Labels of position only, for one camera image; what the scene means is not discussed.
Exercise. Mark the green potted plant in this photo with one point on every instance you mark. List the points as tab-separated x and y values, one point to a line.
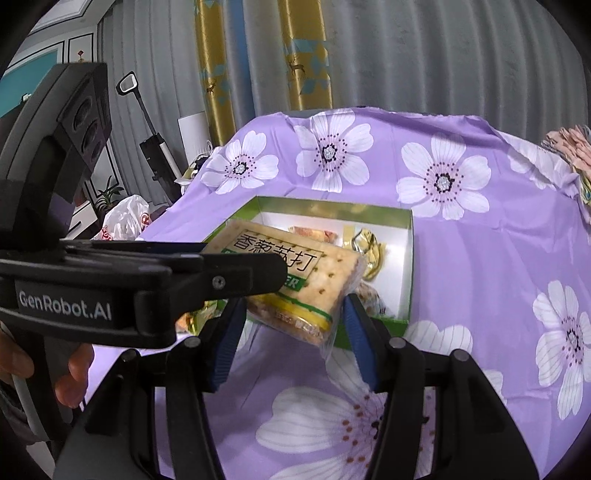
108	194

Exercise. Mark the green cardboard box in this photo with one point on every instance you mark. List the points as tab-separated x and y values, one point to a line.
332	212

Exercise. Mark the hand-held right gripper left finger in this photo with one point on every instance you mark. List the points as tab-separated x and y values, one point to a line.
226	350

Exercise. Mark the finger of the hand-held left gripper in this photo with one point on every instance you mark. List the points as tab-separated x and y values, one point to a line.
138	248
221	277

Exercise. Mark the gold wrapped snack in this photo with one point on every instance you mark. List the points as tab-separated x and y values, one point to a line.
369	249

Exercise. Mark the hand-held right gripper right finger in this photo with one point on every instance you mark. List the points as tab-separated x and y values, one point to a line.
362	346

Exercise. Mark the purple floral cloth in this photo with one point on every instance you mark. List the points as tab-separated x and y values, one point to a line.
461	277

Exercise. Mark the yellow snack packet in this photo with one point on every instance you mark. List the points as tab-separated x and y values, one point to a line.
198	318

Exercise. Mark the gold patterned curtain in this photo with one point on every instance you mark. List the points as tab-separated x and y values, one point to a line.
304	55

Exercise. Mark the person's left hand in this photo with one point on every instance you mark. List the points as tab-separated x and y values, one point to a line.
76	369

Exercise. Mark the beige snack packet red edges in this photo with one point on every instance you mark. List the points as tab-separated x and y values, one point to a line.
311	233

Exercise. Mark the grey curtain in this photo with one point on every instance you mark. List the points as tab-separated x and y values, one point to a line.
415	55

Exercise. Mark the cracker packet green label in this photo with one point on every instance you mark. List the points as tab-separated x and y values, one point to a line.
286	277

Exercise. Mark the pile of folded cloths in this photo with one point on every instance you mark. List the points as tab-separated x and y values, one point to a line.
572	147

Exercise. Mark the white panel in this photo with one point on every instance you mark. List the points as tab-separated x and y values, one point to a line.
194	134

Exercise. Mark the white plastic bag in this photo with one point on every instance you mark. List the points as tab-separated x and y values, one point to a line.
124	217

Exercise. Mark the black upright vacuum cleaner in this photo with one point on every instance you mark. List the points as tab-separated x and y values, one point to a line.
154	152

